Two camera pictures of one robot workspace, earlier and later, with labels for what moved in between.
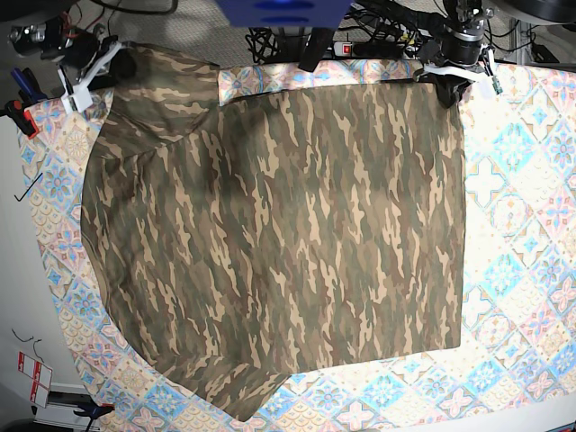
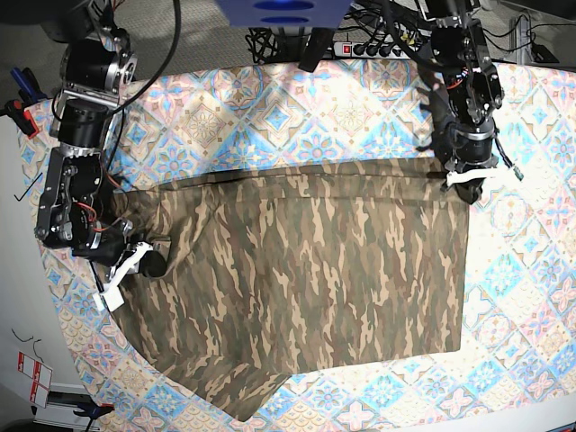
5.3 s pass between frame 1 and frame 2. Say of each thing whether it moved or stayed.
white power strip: stayed
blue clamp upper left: stayed
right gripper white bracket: moved
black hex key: stayed
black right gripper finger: moved
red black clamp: stayed
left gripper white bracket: moved
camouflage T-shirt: moved
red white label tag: stayed
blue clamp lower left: stayed
